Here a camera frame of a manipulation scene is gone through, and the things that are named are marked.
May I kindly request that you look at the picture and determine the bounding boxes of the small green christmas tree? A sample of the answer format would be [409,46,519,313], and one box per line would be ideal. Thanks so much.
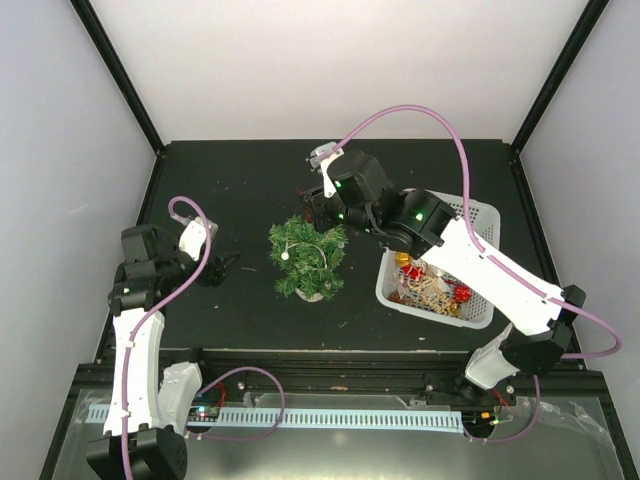
[268,215,348,303]

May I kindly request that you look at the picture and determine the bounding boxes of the white bulb string lights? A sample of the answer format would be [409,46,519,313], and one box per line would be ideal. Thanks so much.
[279,242,328,272]

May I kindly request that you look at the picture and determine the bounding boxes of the white plastic basket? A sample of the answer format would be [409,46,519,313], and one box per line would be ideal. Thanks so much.
[375,199,501,330]

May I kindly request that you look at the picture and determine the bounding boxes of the red star tree topper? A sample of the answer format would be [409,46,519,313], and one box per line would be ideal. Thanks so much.
[297,188,315,225]

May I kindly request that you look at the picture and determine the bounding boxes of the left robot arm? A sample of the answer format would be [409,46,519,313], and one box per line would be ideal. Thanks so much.
[86,218,240,479]

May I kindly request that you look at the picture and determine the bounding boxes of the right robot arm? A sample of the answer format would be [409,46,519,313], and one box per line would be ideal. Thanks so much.
[300,143,586,403]

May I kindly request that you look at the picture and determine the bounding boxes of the gold merry christmas sign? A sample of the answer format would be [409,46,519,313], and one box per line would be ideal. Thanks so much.
[404,277,451,315]

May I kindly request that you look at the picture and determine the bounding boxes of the red bell ornament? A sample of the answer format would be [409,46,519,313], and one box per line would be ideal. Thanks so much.
[401,264,425,281]

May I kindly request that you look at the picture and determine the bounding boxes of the red gift box ornament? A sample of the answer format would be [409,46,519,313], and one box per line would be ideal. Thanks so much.
[454,284,472,304]

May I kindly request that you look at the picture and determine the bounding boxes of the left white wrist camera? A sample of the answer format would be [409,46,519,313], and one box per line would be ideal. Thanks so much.
[178,217,206,261]

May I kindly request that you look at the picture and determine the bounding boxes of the light blue cable duct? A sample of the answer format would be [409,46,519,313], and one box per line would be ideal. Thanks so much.
[87,403,465,435]

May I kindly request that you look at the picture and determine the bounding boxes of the left black frame post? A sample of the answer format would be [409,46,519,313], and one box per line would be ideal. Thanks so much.
[70,0,165,154]

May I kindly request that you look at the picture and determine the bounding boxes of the black frame post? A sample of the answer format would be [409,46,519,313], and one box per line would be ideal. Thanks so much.
[511,0,610,155]
[70,0,165,154]

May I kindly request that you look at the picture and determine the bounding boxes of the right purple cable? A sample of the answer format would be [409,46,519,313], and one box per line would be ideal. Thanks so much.
[319,103,624,445]

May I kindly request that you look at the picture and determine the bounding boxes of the right black frame post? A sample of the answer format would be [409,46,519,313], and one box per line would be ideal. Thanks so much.
[511,0,610,155]

